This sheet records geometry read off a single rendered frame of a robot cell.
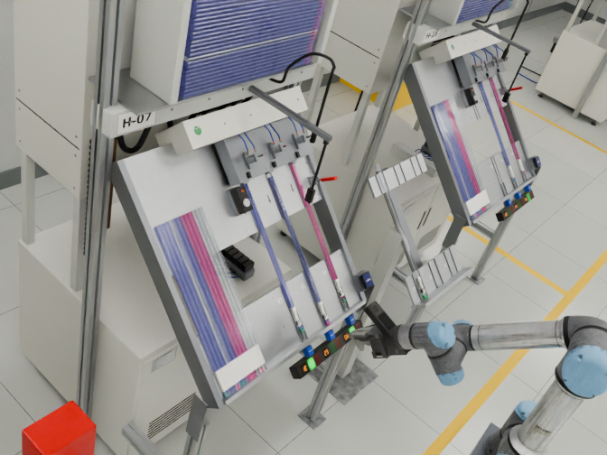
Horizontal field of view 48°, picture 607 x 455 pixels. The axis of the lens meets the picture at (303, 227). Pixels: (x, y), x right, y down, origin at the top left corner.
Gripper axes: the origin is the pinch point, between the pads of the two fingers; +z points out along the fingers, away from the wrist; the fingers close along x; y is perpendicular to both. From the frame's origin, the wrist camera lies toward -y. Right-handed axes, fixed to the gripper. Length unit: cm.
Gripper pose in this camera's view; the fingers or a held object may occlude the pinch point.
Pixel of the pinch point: (350, 332)
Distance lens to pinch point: 214.2
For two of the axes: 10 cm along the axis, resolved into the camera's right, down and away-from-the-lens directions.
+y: 3.5, 9.3, 1.4
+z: -6.9, 1.5, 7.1
